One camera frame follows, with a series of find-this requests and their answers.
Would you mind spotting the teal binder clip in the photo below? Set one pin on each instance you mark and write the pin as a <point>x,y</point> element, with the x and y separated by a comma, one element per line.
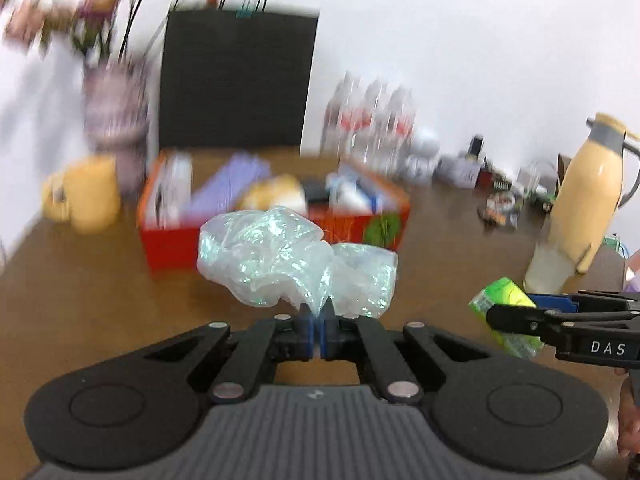
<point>246,10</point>

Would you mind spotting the person right hand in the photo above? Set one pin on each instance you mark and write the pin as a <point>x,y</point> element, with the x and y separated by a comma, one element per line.
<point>628,440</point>

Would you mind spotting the blue white tube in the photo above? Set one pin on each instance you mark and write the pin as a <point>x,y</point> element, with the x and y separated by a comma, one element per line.
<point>350,193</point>

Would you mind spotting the round snack packet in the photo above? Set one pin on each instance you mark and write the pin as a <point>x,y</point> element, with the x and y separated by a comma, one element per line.
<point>501,210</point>

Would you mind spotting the yellow ceramic mug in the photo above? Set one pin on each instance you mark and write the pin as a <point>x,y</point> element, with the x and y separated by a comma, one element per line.
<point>84,194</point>

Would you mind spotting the yellow thermos jug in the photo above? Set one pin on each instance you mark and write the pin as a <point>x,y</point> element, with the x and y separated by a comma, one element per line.
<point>589,196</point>

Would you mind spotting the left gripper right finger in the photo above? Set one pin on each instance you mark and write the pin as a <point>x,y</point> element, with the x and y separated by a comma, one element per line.
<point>366,343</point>

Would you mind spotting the orange cardboard shoe box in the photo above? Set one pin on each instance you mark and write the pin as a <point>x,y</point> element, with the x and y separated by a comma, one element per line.
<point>177,247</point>

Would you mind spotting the black paper bag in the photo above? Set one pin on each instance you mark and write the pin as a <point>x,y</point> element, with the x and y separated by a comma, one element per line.
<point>234,81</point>

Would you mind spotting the white clear bottle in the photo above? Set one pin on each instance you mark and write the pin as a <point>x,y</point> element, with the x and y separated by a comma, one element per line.
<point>174,190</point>

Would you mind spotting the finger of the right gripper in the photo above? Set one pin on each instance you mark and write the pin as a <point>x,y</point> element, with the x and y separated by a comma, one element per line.
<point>561,303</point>
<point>527,321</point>

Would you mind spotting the yellow white plush toy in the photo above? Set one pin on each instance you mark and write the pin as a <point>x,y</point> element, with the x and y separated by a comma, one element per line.
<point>284,190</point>

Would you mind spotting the white astronaut figurine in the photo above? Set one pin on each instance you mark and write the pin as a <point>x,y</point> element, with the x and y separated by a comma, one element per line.
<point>423,149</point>

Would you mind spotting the pack of water bottles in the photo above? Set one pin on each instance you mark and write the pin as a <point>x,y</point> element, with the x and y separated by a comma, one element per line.
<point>369,125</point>

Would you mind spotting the purple knitted cloth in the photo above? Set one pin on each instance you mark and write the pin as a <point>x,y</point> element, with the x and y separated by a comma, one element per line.
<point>224,189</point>

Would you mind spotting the small black box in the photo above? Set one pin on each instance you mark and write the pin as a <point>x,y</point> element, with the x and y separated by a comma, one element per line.
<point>315,191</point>

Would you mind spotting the dark perfume bottle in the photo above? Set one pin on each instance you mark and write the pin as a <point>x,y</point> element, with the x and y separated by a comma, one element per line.
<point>476,146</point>

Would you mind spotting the small grey white box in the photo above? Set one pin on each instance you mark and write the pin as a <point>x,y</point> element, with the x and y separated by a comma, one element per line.
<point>457,171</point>

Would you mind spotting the iridescent plastic bag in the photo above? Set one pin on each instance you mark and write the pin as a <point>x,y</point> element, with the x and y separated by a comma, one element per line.
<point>263,257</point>

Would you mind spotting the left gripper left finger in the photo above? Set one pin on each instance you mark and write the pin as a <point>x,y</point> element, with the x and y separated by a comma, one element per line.
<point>259,351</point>

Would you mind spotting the purple ceramic vase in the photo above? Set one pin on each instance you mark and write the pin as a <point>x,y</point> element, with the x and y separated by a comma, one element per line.
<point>117,119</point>

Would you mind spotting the green plastic bottle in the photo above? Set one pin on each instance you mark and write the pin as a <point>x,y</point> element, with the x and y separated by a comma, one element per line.
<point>510,298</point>

